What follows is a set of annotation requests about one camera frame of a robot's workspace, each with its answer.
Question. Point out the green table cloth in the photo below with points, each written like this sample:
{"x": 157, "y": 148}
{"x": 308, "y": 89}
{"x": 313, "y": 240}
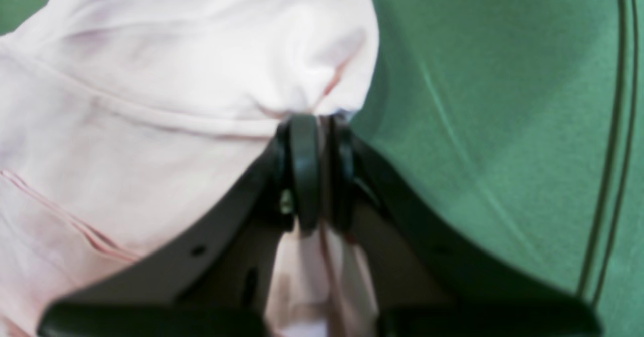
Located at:
{"x": 521, "y": 121}

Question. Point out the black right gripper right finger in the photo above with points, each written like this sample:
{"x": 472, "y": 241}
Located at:
{"x": 427, "y": 277}

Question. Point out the pink t-shirt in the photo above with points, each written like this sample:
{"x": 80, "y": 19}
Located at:
{"x": 123, "y": 121}

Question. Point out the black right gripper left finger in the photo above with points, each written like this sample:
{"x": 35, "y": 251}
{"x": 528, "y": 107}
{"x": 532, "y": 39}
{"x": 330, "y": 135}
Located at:
{"x": 213, "y": 279}

